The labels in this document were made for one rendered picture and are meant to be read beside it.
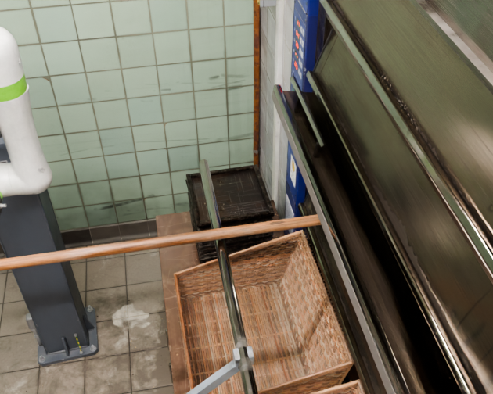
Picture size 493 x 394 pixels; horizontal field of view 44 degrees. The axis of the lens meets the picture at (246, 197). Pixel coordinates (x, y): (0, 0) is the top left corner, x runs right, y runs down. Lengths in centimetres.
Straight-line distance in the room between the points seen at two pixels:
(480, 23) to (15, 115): 120
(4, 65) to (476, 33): 113
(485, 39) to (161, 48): 188
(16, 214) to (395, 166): 144
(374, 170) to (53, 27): 164
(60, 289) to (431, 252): 175
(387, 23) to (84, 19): 158
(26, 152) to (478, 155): 125
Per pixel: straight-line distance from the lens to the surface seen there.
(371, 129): 145
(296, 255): 218
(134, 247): 163
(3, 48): 165
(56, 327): 281
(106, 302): 309
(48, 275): 255
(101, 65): 273
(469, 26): 104
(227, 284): 156
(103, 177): 309
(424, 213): 124
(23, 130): 179
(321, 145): 151
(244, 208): 222
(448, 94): 110
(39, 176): 188
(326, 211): 137
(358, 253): 132
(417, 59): 120
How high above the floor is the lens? 238
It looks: 43 degrees down
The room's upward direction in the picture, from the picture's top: 1 degrees counter-clockwise
